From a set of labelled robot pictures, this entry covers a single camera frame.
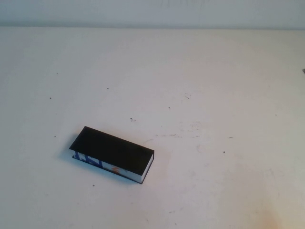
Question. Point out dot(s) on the black glasses case blue print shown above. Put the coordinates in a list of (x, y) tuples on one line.
[(114, 148)]

